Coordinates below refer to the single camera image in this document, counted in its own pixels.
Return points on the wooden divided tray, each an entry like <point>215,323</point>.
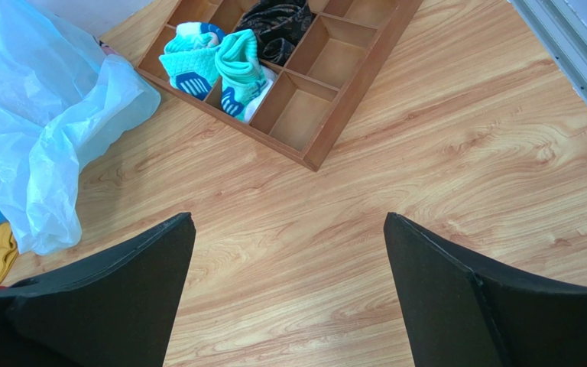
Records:
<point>320,86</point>

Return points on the aluminium frame rail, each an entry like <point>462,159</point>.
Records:
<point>561,27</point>

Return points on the teal white sock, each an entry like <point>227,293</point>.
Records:
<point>189,58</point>

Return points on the teal blue sock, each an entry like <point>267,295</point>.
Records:
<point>245,82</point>

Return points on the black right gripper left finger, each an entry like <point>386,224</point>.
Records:
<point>116,307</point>

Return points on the black patterned sock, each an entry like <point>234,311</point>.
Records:
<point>279,26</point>

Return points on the light blue plastic bag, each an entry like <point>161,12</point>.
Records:
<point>63,103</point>

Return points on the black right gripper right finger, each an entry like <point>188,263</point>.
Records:
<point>461,308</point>

